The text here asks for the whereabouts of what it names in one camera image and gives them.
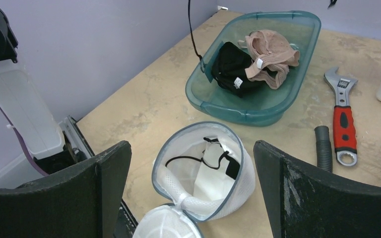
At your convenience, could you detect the red-handled adjustable wrench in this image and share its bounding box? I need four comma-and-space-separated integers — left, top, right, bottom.
324, 66, 358, 167

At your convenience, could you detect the white and black bra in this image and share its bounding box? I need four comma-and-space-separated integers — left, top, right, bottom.
165, 137, 241, 201

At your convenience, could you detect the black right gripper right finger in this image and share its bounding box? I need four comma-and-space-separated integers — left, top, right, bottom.
253, 140, 381, 238

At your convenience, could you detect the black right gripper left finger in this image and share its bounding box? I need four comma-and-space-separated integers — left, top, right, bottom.
0, 141, 132, 238

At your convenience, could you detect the black garment in basin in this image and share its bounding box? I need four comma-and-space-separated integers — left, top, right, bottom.
211, 42, 266, 98

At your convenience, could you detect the black corrugated hose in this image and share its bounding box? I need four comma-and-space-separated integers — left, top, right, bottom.
314, 125, 333, 174

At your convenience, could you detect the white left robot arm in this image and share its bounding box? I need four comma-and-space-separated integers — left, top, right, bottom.
0, 9, 93, 188

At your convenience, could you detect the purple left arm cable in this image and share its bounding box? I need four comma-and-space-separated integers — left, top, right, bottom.
0, 82, 49, 178

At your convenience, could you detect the teal plastic basin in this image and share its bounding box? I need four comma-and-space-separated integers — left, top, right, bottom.
185, 10, 321, 126

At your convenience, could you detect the beige bra in basin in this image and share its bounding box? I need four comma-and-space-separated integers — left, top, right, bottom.
238, 29, 300, 89

